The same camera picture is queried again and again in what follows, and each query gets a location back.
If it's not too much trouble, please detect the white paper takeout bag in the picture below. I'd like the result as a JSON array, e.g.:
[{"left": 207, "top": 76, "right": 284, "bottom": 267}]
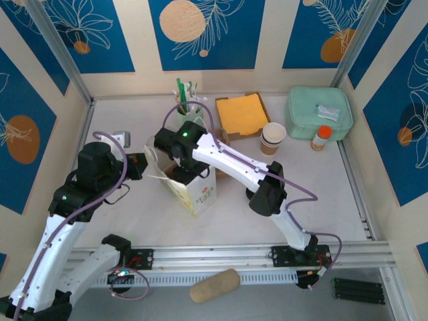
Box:
[{"left": 143, "top": 115, "right": 219, "bottom": 219}]

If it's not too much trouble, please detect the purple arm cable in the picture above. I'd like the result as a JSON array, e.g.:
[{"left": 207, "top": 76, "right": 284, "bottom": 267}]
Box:
[
  {"left": 13, "top": 130, "right": 150, "bottom": 320},
  {"left": 163, "top": 102, "right": 342, "bottom": 291}
]

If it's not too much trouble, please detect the green cylindrical utensil holder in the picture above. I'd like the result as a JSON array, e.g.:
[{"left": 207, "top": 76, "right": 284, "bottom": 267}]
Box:
[{"left": 176, "top": 102, "right": 205, "bottom": 130}]

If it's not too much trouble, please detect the mint green zip case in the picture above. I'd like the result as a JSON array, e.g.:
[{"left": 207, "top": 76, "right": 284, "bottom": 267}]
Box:
[{"left": 284, "top": 86, "right": 354, "bottom": 141}]

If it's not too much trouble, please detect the brown cork roll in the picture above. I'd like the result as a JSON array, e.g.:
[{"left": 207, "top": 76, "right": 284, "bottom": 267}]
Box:
[{"left": 189, "top": 268, "right": 241, "bottom": 304}]

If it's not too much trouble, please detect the green wrapped straw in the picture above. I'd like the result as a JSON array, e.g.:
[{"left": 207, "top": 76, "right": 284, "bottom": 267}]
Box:
[{"left": 176, "top": 78, "right": 188, "bottom": 104}]

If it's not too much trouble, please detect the small clear plastic packet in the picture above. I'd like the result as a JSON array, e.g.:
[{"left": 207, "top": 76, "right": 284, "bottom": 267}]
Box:
[{"left": 316, "top": 102, "right": 341, "bottom": 120}]

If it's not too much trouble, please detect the brown cardboard napkin tray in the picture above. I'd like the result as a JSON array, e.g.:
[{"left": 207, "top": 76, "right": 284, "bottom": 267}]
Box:
[{"left": 215, "top": 91, "right": 272, "bottom": 141}]

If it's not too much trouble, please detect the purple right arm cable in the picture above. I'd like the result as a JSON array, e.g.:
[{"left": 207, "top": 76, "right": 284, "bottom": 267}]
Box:
[{"left": 163, "top": 102, "right": 342, "bottom": 291}]

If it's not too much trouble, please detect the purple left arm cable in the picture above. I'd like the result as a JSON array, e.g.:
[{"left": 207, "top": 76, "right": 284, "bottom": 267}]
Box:
[{"left": 13, "top": 130, "right": 150, "bottom": 320}]

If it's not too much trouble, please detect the yellow napkin stack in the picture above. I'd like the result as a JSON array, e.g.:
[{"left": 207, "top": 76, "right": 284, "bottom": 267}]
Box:
[{"left": 216, "top": 93, "right": 270, "bottom": 134}]

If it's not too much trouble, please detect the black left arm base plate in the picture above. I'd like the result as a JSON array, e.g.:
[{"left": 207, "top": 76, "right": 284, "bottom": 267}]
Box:
[{"left": 120, "top": 247, "right": 155, "bottom": 271}]

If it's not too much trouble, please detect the aluminium corner post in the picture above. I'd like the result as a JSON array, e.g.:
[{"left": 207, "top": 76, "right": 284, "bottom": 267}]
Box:
[
  {"left": 25, "top": 0, "right": 94, "bottom": 104},
  {"left": 329, "top": 0, "right": 391, "bottom": 88}
]

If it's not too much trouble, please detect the stack of paper cups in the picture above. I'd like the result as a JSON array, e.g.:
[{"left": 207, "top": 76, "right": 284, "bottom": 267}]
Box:
[{"left": 259, "top": 122, "right": 288, "bottom": 156}]

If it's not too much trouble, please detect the orange-capped small bottle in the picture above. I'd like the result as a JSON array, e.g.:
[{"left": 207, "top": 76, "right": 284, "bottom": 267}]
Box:
[{"left": 310, "top": 125, "right": 333, "bottom": 152}]

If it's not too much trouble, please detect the white slotted cable duct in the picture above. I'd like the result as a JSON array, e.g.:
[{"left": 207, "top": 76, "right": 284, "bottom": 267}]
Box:
[{"left": 90, "top": 270, "right": 298, "bottom": 289}]

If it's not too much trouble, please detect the black ribbed block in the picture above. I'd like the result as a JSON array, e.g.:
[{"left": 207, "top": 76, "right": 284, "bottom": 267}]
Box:
[{"left": 330, "top": 276, "right": 385, "bottom": 306}]

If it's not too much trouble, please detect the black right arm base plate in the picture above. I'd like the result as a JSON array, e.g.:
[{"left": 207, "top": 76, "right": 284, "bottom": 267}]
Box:
[{"left": 270, "top": 245, "right": 332, "bottom": 268}]

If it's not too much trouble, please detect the aluminium front rail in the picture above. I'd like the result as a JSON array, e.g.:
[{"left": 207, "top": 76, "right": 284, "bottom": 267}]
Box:
[{"left": 28, "top": 242, "right": 393, "bottom": 277}]

